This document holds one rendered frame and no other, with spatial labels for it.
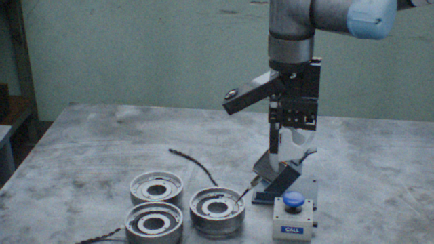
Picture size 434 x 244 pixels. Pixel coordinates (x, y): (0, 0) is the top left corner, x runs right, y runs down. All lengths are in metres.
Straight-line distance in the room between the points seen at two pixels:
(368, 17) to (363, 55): 1.83
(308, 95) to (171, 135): 0.52
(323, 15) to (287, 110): 0.19
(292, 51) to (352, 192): 0.41
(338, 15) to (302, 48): 0.09
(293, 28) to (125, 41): 1.91
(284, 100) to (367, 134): 0.52
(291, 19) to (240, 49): 1.78
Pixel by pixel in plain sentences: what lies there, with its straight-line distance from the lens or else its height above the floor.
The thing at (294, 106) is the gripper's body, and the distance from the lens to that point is 1.04.
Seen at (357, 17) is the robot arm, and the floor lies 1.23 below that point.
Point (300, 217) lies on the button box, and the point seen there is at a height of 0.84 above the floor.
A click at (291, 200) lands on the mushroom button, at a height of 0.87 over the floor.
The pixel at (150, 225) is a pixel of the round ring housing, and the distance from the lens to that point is 1.18.
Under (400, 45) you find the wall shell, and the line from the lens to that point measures 2.76.
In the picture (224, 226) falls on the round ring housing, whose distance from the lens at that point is 1.15.
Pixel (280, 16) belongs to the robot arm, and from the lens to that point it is 0.98.
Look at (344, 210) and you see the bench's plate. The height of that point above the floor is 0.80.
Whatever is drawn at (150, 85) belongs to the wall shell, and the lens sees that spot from 2.90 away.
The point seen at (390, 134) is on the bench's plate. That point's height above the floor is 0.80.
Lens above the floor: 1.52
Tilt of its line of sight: 28 degrees down
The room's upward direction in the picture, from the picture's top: straight up
